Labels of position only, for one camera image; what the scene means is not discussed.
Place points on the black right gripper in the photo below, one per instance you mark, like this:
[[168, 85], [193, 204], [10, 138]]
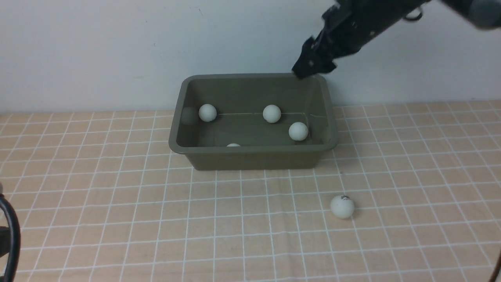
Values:
[[348, 26]]

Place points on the white table-tennis ball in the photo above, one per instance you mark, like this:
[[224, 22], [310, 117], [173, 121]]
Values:
[[271, 113], [298, 131]]

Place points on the white ball with logo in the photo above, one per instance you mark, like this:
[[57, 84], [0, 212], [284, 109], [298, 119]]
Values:
[[342, 206]]

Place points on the olive plastic bin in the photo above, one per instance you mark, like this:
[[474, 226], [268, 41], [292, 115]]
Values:
[[240, 100]]

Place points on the checkered beige tablecloth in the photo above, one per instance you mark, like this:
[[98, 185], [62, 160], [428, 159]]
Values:
[[102, 198]]

